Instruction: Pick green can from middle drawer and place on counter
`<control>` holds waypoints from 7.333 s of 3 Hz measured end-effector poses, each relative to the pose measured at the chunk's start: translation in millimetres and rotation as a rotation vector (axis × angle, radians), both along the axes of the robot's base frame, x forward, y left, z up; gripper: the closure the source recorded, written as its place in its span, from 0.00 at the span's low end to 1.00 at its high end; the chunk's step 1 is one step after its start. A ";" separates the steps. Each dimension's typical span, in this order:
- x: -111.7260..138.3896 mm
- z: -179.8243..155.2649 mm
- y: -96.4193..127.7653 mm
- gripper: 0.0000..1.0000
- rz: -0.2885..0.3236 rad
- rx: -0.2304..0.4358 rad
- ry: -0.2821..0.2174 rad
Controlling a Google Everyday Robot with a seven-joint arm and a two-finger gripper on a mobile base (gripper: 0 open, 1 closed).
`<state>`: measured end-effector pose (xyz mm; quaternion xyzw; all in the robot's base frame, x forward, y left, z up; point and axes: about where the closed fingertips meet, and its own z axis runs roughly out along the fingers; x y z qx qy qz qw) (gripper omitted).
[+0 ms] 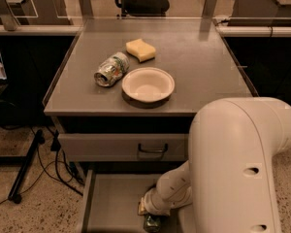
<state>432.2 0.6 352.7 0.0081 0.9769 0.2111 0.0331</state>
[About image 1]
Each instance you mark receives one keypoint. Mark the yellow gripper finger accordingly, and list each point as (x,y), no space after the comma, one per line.
(141,207)

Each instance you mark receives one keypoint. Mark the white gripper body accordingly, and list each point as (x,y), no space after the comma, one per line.
(154,203)

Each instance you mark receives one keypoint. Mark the green crushed can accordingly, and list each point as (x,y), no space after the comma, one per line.
(152,224)

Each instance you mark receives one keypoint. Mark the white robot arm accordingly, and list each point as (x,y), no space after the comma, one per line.
(228,178)

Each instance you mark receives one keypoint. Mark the open grey middle drawer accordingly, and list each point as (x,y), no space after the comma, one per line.
(113,191)

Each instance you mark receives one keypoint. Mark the grey top drawer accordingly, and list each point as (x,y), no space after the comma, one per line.
(123,147)

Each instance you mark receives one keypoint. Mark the grey drawer cabinet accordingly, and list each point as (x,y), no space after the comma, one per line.
(189,49)

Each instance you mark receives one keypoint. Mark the silver crushed can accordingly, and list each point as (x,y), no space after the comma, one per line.
(112,70)

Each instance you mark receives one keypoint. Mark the white paper bowl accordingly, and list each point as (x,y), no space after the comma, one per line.
(148,84)

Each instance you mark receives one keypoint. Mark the black stand leg with wheel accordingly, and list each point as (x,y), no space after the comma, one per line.
(14,194)

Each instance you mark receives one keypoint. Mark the yellow sponge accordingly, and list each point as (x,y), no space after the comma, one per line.
(141,50)

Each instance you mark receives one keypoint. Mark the grey background table right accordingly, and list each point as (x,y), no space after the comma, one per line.
(261,13)

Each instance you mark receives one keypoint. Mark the grey background table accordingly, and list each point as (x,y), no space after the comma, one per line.
(35,12)
(261,13)

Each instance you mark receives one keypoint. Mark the grey background table left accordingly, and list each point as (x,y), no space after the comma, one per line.
(35,12)

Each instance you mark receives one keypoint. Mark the black drawer handle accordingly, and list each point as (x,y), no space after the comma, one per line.
(153,150)

